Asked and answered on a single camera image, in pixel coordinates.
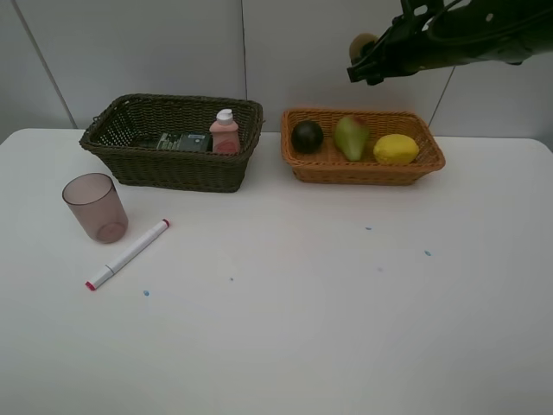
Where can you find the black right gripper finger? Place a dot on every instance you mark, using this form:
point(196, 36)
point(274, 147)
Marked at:
point(371, 51)
point(367, 68)

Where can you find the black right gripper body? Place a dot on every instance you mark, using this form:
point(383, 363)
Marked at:
point(406, 47)

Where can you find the brown kiwi fruit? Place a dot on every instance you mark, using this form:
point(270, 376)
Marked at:
point(359, 43)

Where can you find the green red pear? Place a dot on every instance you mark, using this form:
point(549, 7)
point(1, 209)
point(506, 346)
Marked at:
point(351, 135)

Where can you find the yellow lemon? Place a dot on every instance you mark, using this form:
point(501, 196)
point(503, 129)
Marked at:
point(395, 149)

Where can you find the dark purple mangosteen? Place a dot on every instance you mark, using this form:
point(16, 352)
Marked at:
point(307, 137)

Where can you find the pink bottle white cap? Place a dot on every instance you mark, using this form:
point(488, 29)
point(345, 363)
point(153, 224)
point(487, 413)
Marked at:
point(224, 131)

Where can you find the dark green square bottle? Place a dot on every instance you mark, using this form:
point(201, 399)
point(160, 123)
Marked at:
point(185, 141)

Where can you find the translucent pink plastic cup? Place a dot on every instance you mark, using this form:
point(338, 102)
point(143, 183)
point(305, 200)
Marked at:
point(94, 202)

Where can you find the white marker red caps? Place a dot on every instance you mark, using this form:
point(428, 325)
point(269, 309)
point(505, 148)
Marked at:
point(111, 268)

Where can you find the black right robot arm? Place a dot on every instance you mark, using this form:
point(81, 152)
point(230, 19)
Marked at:
point(438, 34)

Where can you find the orange wicker basket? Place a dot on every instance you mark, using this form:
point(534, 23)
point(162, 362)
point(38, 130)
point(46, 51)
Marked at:
point(329, 165)

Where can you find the dark brown wicker basket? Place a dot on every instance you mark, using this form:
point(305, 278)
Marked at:
point(118, 137)

